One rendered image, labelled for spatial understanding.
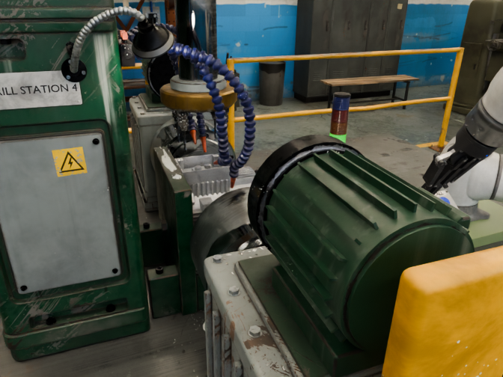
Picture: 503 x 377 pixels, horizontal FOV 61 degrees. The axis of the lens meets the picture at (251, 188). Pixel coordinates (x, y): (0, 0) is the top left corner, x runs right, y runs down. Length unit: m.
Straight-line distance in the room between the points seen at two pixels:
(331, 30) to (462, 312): 6.24
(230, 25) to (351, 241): 6.01
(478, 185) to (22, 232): 1.30
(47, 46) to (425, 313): 0.69
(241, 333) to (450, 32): 8.25
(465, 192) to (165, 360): 1.07
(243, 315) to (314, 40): 5.96
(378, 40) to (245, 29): 2.02
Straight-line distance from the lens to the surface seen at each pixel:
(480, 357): 0.46
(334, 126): 1.57
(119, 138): 0.85
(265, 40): 6.59
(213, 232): 0.83
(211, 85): 0.86
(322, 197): 0.48
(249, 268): 0.64
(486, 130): 0.88
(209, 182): 1.07
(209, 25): 0.99
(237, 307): 0.59
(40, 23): 0.81
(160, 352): 1.05
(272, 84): 6.28
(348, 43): 6.65
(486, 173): 1.55
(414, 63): 8.21
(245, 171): 1.13
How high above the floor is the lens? 1.55
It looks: 25 degrees down
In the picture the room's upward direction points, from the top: 1 degrees clockwise
